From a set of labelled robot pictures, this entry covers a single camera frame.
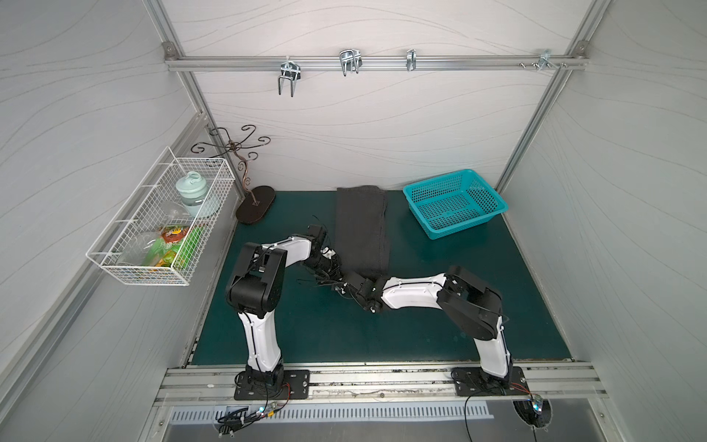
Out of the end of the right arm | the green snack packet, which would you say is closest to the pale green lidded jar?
the green snack packet

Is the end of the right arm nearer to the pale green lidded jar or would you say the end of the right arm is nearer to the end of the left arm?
the end of the left arm

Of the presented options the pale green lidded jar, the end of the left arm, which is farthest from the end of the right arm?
the pale green lidded jar
